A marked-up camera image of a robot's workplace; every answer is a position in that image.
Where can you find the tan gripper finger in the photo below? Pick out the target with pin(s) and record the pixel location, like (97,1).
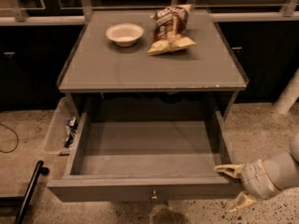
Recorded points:
(242,200)
(232,170)

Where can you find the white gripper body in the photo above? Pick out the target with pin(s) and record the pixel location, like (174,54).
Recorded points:
(256,178)

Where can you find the grey top drawer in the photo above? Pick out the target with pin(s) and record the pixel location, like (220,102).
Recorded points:
(147,150)

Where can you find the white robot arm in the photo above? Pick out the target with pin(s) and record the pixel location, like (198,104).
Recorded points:
(265,148)

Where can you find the grey drawer cabinet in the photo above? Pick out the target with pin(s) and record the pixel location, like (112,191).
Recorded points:
(101,66)

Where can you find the brown chip bag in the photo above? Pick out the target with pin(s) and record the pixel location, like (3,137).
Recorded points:
(169,30)

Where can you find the crumpled wrapper in bin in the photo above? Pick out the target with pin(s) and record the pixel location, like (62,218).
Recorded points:
(71,130)

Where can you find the white paper bowl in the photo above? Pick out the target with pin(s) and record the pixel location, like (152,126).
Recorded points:
(124,34)

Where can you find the clear plastic bin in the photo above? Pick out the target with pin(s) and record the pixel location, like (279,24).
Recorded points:
(55,137)

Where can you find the black metal bar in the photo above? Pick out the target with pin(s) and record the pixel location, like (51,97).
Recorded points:
(20,203)

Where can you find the metal railing frame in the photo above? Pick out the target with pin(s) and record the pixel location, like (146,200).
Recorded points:
(24,12)

